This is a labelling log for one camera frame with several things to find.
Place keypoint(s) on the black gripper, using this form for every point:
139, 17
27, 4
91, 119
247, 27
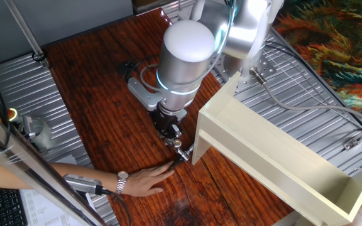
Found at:
165, 120

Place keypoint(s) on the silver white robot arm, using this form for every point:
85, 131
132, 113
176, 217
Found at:
184, 62

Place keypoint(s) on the person's left forearm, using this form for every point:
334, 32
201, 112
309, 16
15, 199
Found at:
107, 179

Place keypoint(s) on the person's left hand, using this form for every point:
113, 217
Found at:
143, 183

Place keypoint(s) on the silver wristwatch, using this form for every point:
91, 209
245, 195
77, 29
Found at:
122, 176

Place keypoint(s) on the glossy brown wooden board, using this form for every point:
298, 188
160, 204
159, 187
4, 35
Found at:
105, 110

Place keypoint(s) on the beige wooden shelf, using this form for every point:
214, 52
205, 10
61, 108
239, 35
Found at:
262, 141

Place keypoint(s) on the grey metal fixture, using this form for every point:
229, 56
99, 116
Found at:
27, 128

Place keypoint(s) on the printed paper sheets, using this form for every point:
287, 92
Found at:
42, 213

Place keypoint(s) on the red emergency stop button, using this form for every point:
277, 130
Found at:
13, 113

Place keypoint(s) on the colourful patterned rug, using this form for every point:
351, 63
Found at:
341, 47

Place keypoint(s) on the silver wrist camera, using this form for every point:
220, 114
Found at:
143, 94

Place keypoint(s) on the silver ribbed camera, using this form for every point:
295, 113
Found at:
80, 183

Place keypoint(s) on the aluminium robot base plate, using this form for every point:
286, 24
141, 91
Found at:
269, 69

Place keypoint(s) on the aluminium frame beam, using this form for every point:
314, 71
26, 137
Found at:
42, 175

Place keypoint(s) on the aluminium frame pole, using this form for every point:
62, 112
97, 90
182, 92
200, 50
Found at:
24, 28

